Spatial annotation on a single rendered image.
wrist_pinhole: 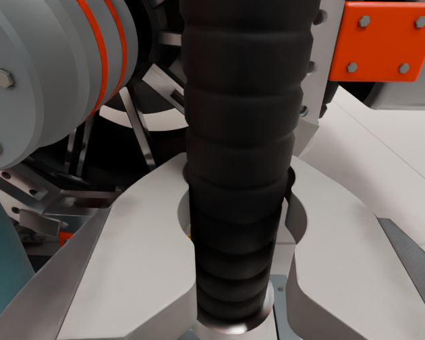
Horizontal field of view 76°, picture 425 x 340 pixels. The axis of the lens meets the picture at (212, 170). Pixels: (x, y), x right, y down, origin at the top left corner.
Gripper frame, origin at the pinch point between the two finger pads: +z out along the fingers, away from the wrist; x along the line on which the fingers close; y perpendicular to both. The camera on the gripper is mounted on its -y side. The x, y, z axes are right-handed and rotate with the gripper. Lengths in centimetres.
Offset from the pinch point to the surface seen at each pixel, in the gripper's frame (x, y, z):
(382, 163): 102, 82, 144
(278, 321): 17, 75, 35
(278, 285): 19, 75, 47
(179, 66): -8.8, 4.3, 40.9
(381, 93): 22.5, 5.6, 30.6
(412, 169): 117, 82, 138
